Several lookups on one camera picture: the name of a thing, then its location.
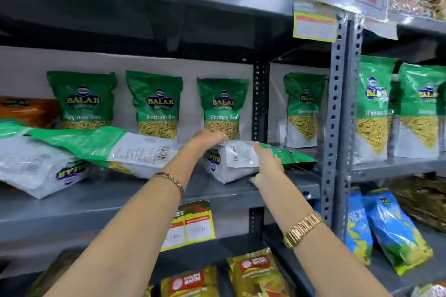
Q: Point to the person's right hand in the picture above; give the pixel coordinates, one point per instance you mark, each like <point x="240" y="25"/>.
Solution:
<point x="270" y="171"/>

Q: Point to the person's left hand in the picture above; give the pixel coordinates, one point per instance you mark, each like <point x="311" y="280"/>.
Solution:
<point x="205" y="140"/>

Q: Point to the grey metal shelf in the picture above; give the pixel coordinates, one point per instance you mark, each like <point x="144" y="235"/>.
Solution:
<point x="104" y="202"/>

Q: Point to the sev packets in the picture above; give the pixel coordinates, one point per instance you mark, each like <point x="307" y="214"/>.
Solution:
<point x="83" y="91"/>

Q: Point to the person's left forearm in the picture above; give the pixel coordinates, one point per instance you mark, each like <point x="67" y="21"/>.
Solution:
<point x="132" y="237"/>

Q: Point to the person's right forearm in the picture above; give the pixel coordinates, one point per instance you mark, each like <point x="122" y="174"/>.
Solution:
<point x="331" y="265"/>

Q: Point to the gold wristwatch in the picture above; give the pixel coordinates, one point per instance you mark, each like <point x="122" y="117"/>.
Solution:
<point x="301" y="229"/>

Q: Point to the yellow price label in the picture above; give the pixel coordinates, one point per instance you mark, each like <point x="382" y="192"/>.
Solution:
<point x="190" y="227"/>
<point x="315" y="25"/>

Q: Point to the blue snack bag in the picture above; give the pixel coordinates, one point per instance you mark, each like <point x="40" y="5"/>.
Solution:
<point x="397" y="230"/>
<point x="359" y="227"/>

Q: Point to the brown snack packets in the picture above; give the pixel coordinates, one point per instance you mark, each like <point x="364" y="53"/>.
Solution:
<point x="425" y="202"/>

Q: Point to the pile of orange chip bags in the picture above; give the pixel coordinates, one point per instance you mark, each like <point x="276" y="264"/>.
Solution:
<point x="28" y="110"/>

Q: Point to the clear plastic label sleeve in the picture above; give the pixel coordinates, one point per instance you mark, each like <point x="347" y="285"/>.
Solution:
<point x="381" y="28"/>

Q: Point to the grey perforated metal post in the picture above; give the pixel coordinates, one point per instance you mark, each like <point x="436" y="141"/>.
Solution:
<point x="350" y="98"/>
<point x="333" y="115"/>

